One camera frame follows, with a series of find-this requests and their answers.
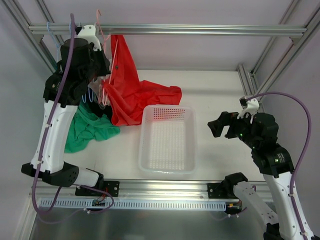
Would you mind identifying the pink hanger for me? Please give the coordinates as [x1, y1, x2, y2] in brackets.
[96, 9, 113, 107]

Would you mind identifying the red tank top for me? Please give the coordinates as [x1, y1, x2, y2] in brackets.
[102, 35, 182, 127]

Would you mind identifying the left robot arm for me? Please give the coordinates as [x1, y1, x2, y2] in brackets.
[21, 36, 110, 196]

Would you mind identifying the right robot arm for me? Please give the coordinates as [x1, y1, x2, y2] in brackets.
[207, 111, 319, 240]

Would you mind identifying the light blue hanger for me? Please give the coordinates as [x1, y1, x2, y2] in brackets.
[81, 87, 95, 104]
[46, 21, 61, 63]

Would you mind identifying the black tank top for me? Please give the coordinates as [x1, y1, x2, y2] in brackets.
[88, 102, 113, 121]

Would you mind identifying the green tank top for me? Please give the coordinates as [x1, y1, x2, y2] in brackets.
[64, 102, 121, 154]

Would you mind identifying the white plastic basket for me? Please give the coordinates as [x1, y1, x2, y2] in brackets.
[138, 104, 198, 175]

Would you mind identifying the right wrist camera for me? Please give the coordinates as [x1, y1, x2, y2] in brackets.
[237, 97, 260, 119]

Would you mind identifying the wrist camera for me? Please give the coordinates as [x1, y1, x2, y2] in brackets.
[237, 97, 260, 119]
[77, 24, 99, 43]

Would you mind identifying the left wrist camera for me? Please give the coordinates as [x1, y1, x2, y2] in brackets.
[77, 24, 99, 43]

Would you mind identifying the aluminium hanging rail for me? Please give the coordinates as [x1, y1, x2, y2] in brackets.
[28, 23, 308, 36]

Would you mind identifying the right aluminium frame post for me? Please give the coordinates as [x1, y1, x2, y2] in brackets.
[236, 0, 320, 96]

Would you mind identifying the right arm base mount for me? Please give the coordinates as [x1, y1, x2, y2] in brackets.
[207, 172, 248, 199]

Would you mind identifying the front aluminium rail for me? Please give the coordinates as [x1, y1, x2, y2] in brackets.
[29, 178, 273, 201]

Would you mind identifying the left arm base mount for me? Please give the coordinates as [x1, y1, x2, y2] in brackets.
[75, 180, 120, 197]

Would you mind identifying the slotted cable duct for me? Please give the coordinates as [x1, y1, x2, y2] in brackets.
[54, 198, 227, 212]

